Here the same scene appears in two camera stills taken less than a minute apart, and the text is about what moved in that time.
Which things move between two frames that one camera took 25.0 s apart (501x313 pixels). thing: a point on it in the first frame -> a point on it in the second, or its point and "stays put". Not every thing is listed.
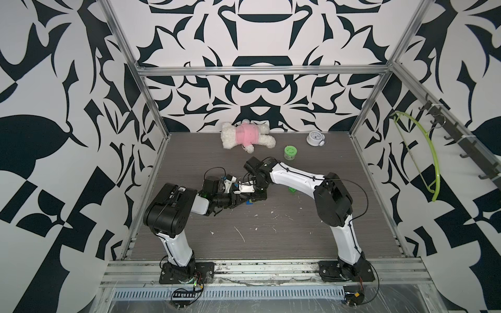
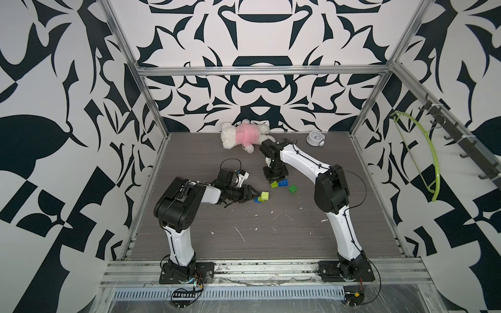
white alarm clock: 316,138 stays put
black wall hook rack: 489,168 stays put
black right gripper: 258,195 -> 269,176
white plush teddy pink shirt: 247,135 stays put
